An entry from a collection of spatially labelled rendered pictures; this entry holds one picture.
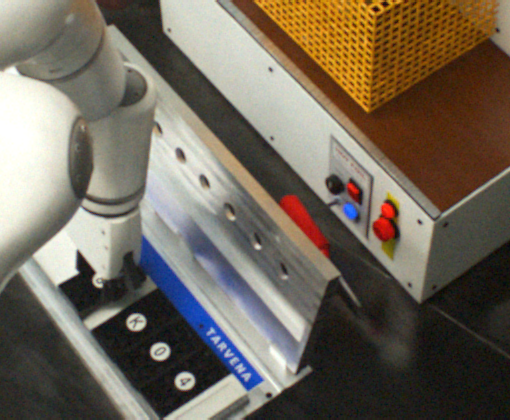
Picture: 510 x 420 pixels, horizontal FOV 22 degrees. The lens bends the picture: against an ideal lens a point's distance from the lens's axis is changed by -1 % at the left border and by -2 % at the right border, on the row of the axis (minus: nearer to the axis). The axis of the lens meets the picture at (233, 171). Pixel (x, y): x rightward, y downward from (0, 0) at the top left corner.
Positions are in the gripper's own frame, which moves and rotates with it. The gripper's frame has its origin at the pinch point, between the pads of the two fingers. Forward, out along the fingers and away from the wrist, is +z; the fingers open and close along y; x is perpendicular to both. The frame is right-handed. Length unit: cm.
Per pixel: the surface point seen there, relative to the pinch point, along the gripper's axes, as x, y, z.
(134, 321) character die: 0.4, 6.9, 1.9
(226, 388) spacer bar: 4.0, 20.5, 1.3
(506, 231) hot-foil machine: 42.5, 24.7, -7.7
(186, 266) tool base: 10.2, 3.7, 1.1
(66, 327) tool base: -6.1, 2.2, 4.2
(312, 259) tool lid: 11.7, 21.1, -18.6
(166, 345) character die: 1.6, 11.8, 1.6
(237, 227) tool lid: 12.1, 8.9, -10.7
